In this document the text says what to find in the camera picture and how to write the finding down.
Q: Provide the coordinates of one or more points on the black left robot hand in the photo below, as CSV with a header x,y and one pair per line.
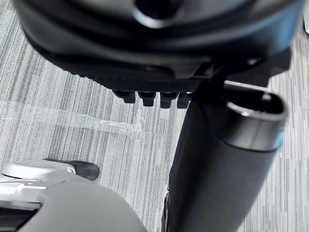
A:
x,y
149,48

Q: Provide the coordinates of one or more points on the clear tape strip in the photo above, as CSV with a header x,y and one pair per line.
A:
x,y
72,118

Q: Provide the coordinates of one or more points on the dark robot foot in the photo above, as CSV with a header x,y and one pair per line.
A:
x,y
87,169

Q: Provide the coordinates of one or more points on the white furniture corner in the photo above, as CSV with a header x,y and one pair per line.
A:
x,y
307,24

